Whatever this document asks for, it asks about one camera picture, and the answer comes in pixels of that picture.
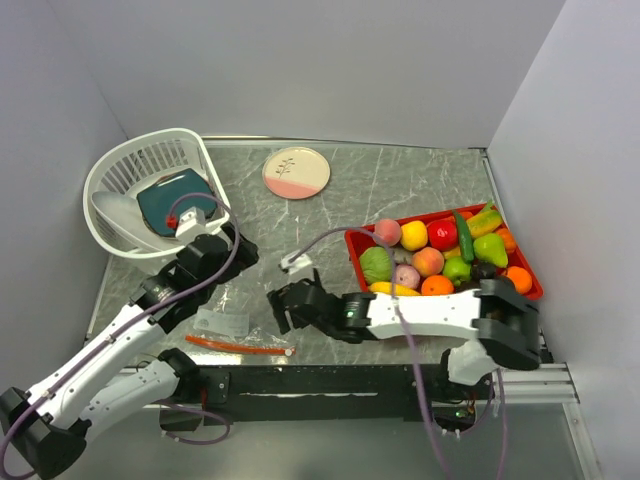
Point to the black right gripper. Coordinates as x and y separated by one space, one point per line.
275 300

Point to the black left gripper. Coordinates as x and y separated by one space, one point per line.
245 254

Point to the green cabbage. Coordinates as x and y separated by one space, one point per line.
376 264

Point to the clear zip top bag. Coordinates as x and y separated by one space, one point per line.
223 325

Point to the orange fruit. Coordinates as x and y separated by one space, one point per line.
437 285
520 277

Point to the pink peach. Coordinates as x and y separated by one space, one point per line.
388 230

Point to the green apple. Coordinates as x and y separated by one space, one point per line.
457 270

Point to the dark green chili pepper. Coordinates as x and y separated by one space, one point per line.
465 241

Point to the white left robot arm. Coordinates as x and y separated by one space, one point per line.
51 423

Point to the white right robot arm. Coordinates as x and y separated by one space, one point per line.
497 325

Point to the yellow banana bunch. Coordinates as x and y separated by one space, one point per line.
388 288

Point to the purple onion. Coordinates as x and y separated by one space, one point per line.
407 276

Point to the grey toy fish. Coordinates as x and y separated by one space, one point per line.
402 256

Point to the white bowl in basket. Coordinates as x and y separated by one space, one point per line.
123 214

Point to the yellow lemon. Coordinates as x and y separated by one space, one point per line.
414 236

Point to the cream and pink round plate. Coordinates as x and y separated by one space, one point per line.
296 173

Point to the white plastic laundry basket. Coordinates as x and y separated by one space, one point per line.
165 172

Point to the red apple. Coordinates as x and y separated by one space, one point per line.
442 235

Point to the orange mini pumpkin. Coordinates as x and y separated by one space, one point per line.
508 239

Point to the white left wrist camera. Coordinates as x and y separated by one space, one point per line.
187 227

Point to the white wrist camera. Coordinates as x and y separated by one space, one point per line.
296 263
187 227

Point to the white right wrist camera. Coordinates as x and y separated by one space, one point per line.
296 263

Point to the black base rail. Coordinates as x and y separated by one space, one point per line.
253 393

